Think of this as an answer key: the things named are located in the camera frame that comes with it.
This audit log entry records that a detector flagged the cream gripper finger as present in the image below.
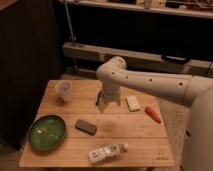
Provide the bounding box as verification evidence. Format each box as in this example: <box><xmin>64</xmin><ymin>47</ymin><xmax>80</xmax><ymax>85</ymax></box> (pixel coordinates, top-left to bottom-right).
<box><xmin>99</xmin><ymin>99</ymin><xmax>108</xmax><ymax>113</ymax></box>
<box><xmin>115</xmin><ymin>97</ymin><xmax>122</xmax><ymax>106</ymax></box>

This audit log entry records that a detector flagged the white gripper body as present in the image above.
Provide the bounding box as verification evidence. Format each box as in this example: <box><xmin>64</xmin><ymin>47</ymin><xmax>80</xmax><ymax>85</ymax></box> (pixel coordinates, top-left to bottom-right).
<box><xmin>101</xmin><ymin>82</ymin><xmax>121</xmax><ymax>103</ymax></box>

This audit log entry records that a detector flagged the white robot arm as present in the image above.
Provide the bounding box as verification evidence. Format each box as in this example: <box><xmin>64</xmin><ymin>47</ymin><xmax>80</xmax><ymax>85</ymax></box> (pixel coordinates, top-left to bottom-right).
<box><xmin>96</xmin><ymin>56</ymin><xmax>213</xmax><ymax>171</ymax></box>

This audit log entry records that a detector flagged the blue sponge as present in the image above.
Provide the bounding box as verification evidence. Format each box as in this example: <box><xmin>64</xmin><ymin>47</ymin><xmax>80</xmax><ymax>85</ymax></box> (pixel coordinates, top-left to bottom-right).
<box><xmin>95</xmin><ymin>91</ymin><xmax>101</xmax><ymax>106</ymax></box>

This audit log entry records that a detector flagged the white sponge block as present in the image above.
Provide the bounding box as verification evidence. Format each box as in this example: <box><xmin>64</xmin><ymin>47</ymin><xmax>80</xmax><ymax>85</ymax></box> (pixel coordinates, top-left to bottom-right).
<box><xmin>126</xmin><ymin>96</ymin><xmax>140</xmax><ymax>112</ymax></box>

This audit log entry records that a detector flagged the grey rectangular block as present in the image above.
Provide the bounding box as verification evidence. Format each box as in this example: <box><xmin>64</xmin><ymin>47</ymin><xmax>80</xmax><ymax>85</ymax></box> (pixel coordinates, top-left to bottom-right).
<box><xmin>75</xmin><ymin>119</ymin><xmax>97</xmax><ymax>135</ymax></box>

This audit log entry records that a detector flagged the orange carrot toy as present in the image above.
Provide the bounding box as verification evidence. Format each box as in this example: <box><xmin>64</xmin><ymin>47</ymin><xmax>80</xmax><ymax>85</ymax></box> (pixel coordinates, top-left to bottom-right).
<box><xmin>145</xmin><ymin>106</ymin><xmax>161</xmax><ymax>124</ymax></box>

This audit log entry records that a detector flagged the white lower shelf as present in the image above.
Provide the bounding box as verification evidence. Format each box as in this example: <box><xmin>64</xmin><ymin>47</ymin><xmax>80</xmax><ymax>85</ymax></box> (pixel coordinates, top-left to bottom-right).
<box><xmin>63</xmin><ymin>42</ymin><xmax>213</xmax><ymax>77</ymax></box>

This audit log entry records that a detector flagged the white shelf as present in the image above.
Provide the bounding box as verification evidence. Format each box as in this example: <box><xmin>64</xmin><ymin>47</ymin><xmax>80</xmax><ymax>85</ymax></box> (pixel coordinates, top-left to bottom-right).
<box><xmin>63</xmin><ymin>42</ymin><xmax>213</xmax><ymax>77</ymax></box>
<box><xmin>57</xmin><ymin>0</ymin><xmax>213</xmax><ymax>19</ymax></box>

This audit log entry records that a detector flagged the clear plastic cup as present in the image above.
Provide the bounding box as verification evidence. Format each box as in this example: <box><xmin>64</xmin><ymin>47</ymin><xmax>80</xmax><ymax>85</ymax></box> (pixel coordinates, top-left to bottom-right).
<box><xmin>55</xmin><ymin>80</ymin><xmax>72</xmax><ymax>102</ymax></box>

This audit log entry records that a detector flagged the wooden table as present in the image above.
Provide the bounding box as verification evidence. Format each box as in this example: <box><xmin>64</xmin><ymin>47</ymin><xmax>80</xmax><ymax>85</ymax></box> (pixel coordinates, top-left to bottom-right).
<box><xmin>19</xmin><ymin>80</ymin><xmax>175</xmax><ymax>168</ymax></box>

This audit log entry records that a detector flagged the clear plastic bottle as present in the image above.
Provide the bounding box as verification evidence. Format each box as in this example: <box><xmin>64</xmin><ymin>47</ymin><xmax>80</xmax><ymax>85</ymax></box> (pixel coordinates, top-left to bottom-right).
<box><xmin>88</xmin><ymin>143</ymin><xmax>129</xmax><ymax>164</ymax></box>

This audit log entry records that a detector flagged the metal shelf pole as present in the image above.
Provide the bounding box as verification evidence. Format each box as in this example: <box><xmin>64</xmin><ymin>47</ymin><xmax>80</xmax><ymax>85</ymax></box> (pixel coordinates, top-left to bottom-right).
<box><xmin>64</xmin><ymin>0</ymin><xmax>77</xmax><ymax>46</ymax></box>

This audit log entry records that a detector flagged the green ceramic bowl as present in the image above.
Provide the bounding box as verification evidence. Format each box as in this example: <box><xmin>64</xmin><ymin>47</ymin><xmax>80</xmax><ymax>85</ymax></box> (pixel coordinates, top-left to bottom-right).
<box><xmin>28</xmin><ymin>115</ymin><xmax>66</xmax><ymax>152</ymax></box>

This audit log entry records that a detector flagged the white upper shelf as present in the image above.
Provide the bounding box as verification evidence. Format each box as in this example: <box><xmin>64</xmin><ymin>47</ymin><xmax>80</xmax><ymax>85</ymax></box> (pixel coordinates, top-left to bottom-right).
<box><xmin>57</xmin><ymin>0</ymin><xmax>213</xmax><ymax>19</ymax></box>

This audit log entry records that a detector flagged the black handle object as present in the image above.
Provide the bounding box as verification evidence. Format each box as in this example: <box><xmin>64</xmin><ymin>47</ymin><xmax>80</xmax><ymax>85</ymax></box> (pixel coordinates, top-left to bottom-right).
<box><xmin>161</xmin><ymin>55</ymin><xmax>191</xmax><ymax>64</ymax></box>

